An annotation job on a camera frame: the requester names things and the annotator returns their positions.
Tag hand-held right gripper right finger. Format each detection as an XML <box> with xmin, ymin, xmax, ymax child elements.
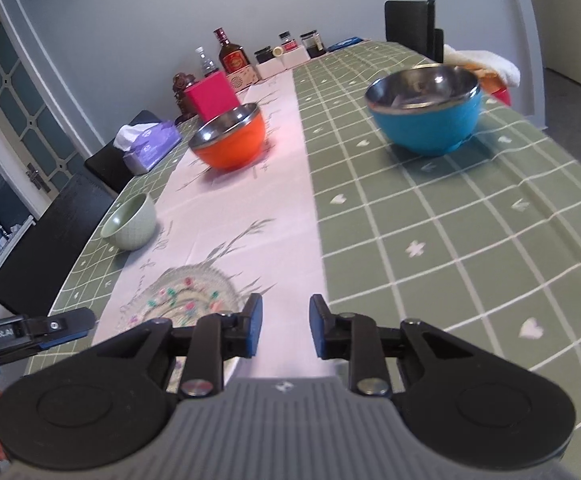
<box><xmin>309</xmin><ymin>295</ymin><xmax>477</xmax><ymax>396</ymax></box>

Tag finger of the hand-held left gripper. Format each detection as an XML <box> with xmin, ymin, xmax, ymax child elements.
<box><xmin>27</xmin><ymin>308</ymin><xmax>96</xmax><ymax>352</ymax></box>

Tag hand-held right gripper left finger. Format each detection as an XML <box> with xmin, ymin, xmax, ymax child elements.
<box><xmin>90</xmin><ymin>293</ymin><xmax>264</xmax><ymax>397</ymax></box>

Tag clear glass plate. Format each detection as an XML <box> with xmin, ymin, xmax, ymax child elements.
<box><xmin>120</xmin><ymin>266</ymin><xmax>245</xmax><ymax>333</ymax></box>

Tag green ceramic bowl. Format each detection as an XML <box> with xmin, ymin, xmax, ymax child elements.
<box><xmin>101</xmin><ymin>193</ymin><xmax>158</xmax><ymax>251</ymax></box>

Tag orange steel-lined bowl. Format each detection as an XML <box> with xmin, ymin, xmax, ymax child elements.
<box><xmin>188</xmin><ymin>102</ymin><xmax>266</xmax><ymax>171</ymax></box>

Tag blue steel-lined bowl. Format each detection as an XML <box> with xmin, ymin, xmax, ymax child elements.
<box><xmin>365</xmin><ymin>65</ymin><xmax>483</xmax><ymax>157</ymax></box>

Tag black chair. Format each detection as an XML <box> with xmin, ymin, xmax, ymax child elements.
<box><xmin>84</xmin><ymin>109</ymin><xmax>162</xmax><ymax>194</ymax></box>
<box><xmin>0</xmin><ymin>172</ymin><xmax>117</xmax><ymax>319</ymax></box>
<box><xmin>384</xmin><ymin>0</ymin><xmax>445</xmax><ymax>64</ymax></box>

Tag pale pink table runner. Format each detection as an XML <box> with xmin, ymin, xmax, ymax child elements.
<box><xmin>92</xmin><ymin>69</ymin><xmax>332</xmax><ymax>382</ymax></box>

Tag purple tissue pack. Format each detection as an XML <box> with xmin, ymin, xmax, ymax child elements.
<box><xmin>112</xmin><ymin>120</ymin><xmax>182</xmax><ymax>176</ymax></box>

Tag glass-paned door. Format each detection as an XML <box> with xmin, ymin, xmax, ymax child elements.
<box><xmin>0</xmin><ymin>0</ymin><xmax>107</xmax><ymax>223</ymax></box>

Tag pink box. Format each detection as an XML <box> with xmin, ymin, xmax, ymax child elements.
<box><xmin>184</xmin><ymin>70</ymin><xmax>242</xmax><ymax>124</ymax></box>

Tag brown figurine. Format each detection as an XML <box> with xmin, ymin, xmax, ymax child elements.
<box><xmin>172</xmin><ymin>73</ymin><xmax>199</xmax><ymax>121</ymax></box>

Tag white patterned box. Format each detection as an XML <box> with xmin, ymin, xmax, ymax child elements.
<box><xmin>227</xmin><ymin>64</ymin><xmax>262</xmax><ymax>92</ymax></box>

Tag clear water bottle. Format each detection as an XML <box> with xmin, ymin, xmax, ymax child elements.
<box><xmin>194</xmin><ymin>47</ymin><xmax>220</xmax><ymax>79</ymax></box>

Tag red-label liquor bottle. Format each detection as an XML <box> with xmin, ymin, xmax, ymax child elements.
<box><xmin>213</xmin><ymin>28</ymin><xmax>250</xmax><ymax>75</ymax></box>

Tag glass jar dark contents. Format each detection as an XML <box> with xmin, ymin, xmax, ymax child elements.
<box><xmin>299</xmin><ymin>30</ymin><xmax>327</xmax><ymax>59</ymax></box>

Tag blue packet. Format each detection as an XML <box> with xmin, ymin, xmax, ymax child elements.
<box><xmin>327</xmin><ymin>36</ymin><xmax>362</xmax><ymax>52</ymax></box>

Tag orange bag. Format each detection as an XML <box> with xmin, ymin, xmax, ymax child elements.
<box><xmin>475</xmin><ymin>69</ymin><xmax>513</xmax><ymax>106</ymax></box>

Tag white towel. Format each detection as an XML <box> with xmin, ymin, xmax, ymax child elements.
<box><xmin>443</xmin><ymin>43</ymin><xmax>521</xmax><ymax>102</ymax></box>

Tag plain cream door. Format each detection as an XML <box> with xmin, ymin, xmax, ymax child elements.
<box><xmin>521</xmin><ymin>0</ymin><xmax>581</xmax><ymax>92</ymax></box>

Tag metal door handle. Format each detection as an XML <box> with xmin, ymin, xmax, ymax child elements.
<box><xmin>25</xmin><ymin>162</ymin><xmax>52</xmax><ymax>194</ymax></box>

